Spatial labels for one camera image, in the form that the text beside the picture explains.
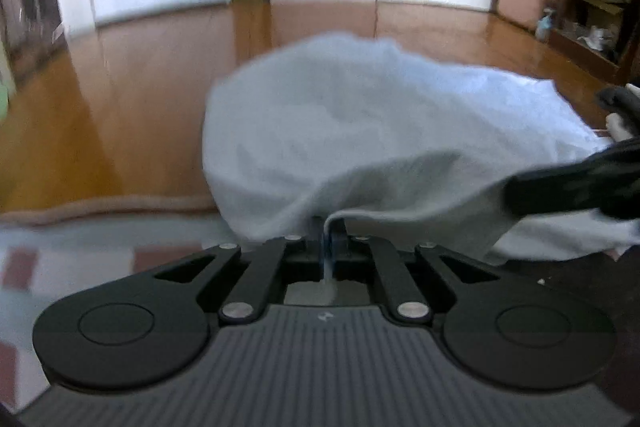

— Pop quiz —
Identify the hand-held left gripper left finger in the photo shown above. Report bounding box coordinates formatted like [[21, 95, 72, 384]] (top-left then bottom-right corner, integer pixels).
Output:
[[150, 234, 326, 325]]

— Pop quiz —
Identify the pale green panel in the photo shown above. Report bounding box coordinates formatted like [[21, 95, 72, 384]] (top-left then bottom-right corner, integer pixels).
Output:
[[0, 72, 12, 120]]

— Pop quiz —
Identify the small blue bottle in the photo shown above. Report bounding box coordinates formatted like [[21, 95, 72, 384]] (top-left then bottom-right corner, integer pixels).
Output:
[[537, 9, 558, 40]]

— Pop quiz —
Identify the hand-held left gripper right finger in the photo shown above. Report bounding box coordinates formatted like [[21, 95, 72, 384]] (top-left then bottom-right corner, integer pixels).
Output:
[[327, 232, 501, 325]]

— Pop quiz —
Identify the light grey shirt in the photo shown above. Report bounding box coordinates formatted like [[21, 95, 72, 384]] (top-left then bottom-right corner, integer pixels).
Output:
[[202, 32, 640, 305]]

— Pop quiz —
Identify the white folded garment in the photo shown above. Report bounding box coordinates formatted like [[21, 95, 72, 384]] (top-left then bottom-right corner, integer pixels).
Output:
[[605, 112, 640, 142]]

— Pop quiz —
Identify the checkered rug with brown border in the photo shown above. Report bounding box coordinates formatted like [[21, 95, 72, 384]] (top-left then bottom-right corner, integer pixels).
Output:
[[0, 194, 640, 427]]

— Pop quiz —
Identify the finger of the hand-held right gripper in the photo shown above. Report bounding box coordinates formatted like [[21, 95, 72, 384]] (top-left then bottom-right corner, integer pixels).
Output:
[[502, 157, 608, 215]]

